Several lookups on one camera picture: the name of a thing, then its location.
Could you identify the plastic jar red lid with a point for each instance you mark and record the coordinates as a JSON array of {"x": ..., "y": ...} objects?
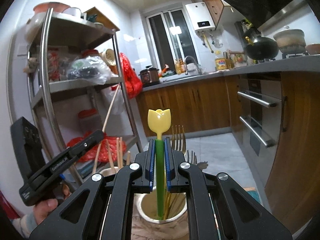
[{"x": 88, "y": 121}]

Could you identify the wooden end cabinet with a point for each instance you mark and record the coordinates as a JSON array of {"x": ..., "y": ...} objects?
[{"x": 297, "y": 142}]

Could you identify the chrome kitchen faucet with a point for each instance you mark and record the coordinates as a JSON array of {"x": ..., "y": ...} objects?
[{"x": 192, "y": 65}]

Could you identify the stainless steel shelf rack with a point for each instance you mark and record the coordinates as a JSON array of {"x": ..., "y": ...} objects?
[{"x": 82, "y": 30}]

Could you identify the sliding glass window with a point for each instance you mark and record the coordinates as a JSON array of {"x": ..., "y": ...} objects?
[{"x": 172, "y": 40}]

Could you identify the white enamel cup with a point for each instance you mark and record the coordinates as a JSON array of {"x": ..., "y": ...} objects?
[{"x": 72, "y": 12}]

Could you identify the cream ceramic utensil holder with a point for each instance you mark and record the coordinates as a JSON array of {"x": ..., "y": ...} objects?
[{"x": 107, "y": 172}]

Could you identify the black wok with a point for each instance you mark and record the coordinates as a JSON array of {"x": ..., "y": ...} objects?
[{"x": 262, "y": 48}]

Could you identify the silver spoon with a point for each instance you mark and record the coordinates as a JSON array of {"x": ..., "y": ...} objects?
[{"x": 202, "y": 165}]

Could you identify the long wooden chopstick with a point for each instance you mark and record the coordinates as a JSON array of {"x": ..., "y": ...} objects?
[{"x": 110, "y": 112}]

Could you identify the wooden upper cabinets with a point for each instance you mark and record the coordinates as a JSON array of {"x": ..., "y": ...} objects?
[{"x": 212, "y": 2}]

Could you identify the pink bowl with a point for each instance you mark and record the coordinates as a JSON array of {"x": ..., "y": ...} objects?
[{"x": 313, "y": 49}]

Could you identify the gold fork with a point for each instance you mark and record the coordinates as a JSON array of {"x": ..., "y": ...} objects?
[{"x": 178, "y": 142}]

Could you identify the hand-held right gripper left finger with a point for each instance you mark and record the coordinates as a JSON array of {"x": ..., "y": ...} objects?
[{"x": 152, "y": 165}]

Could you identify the small yellow oil bottles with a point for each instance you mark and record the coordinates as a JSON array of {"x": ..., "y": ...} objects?
[{"x": 180, "y": 66}]

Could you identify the brown cardboard box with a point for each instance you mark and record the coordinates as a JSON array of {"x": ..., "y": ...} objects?
[{"x": 102, "y": 17}]

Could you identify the wooden lower cabinets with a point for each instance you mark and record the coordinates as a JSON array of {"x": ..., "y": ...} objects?
[{"x": 187, "y": 105}]

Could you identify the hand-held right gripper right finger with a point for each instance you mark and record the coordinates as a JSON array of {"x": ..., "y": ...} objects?
[{"x": 168, "y": 165}]

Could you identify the hanging red plastic bag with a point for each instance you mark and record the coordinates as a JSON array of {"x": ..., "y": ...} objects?
[{"x": 130, "y": 77}]

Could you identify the printed snack packet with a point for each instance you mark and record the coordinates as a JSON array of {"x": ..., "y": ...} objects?
[{"x": 53, "y": 65}]

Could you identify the red plastic stool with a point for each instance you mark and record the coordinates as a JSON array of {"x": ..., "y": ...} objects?
[{"x": 7, "y": 206}]

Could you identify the large red plastic bag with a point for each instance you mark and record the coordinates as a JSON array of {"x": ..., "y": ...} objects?
[{"x": 87, "y": 152}]

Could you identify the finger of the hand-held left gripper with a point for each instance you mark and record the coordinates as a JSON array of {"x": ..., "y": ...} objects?
[{"x": 87, "y": 140}]

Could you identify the dark red pressure cooker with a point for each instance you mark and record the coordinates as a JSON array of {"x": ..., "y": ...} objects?
[{"x": 149, "y": 76}]

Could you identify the cream plastic colander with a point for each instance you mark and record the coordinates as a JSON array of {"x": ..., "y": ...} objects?
[{"x": 109, "y": 57}]

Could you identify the wall light switch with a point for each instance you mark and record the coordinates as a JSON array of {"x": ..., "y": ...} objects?
[{"x": 22, "y": 50}]

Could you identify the silver fork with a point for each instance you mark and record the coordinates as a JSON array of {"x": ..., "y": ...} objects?
[{"x": 191, "y": 158}]

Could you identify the person's left hand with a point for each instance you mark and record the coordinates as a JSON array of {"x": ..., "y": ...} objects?
[{"x": 46, "y": 208}]

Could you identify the wooden cabinets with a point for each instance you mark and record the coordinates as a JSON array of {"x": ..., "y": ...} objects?
[
  {"x": 187, "y": 105},
  {"x": 212, "y": 2}
]

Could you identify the black spice rack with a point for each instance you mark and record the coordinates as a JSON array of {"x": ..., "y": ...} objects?
[{"x": 247, "y": 30}]

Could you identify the orange bowl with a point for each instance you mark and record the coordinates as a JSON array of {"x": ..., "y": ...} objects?
[{"x": 51, "y": 7}]

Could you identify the black range hood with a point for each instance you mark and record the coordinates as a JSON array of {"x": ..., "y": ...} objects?
[{"x": 257, "y": 0}]

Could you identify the white water heater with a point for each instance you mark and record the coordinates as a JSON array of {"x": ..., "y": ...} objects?
[{"x": 200, "y": 15}]

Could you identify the white marble utensil holder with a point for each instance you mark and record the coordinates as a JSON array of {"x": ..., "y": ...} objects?
[{"x": 160, "y": 227}]

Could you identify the white casserole pot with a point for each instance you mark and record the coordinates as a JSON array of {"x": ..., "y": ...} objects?
[{"x": 290, "y": 41}]

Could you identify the clear plastic bag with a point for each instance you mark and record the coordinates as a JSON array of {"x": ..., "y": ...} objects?
[{"x": 87, "y": 70}]

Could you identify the built-in steel oven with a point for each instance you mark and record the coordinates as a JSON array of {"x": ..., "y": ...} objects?
[{"x": 257, "y": 120}]

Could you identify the person's left forearm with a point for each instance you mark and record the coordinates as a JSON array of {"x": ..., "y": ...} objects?
[{"x": 25, "y": 225}]

